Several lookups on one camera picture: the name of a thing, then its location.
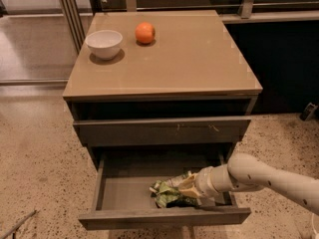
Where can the white ceramic bowl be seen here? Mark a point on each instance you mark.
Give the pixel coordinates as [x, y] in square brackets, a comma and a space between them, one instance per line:
[104, 44]

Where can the drawer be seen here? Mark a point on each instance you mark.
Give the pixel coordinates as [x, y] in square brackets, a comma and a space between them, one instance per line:
[123, 199]
[131, 132]

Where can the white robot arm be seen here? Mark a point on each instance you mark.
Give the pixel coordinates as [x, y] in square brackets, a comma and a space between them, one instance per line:
[246, 172]

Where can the dark object on floor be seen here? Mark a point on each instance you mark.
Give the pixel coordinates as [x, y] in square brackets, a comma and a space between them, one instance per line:
[308, 112]

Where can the metal rod on floor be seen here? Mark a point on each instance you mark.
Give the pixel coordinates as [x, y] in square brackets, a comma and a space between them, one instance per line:
[11, 233]

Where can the orange fruit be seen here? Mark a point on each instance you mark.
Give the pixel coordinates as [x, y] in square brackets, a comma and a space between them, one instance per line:
[145, 33]

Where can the green jalapeno chip bag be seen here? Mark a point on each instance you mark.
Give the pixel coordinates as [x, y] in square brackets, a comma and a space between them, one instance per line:
[166, 193]

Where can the grey drawer cabinet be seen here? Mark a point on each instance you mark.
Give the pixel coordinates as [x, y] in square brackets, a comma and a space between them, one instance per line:
[192, 69]

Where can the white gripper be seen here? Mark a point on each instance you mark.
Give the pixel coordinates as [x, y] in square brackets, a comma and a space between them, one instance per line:
[203, 182]

